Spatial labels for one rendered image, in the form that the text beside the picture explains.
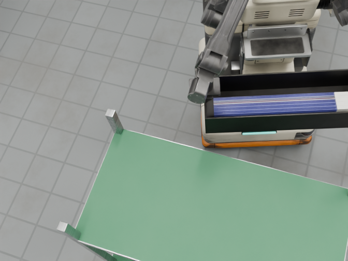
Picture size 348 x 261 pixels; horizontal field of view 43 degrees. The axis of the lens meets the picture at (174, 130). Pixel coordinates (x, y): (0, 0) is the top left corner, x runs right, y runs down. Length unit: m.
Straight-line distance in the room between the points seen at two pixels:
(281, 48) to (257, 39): 0.10
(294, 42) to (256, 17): 0.19
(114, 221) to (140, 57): 1.64
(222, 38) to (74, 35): 2.06
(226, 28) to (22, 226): 1.86
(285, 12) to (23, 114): 1.91
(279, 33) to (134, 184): 0.79
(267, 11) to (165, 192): 0.75
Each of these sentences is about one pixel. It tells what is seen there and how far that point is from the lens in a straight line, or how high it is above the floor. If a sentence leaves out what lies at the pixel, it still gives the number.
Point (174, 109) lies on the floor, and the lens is 2.78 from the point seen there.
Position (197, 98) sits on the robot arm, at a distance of 1.34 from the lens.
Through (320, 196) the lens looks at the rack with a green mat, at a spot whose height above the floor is 0.95.
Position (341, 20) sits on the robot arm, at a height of 1.24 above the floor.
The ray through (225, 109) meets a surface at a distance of 1.57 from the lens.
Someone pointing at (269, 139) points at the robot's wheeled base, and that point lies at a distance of 2.52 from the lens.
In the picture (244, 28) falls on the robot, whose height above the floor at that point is 0.74.
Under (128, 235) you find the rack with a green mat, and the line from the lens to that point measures 1.56.
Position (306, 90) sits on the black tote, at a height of 1.03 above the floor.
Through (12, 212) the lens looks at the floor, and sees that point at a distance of 2.80.
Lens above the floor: 2.46
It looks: 65 degrees down
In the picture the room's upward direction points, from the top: 12 degrees counter-clockwise
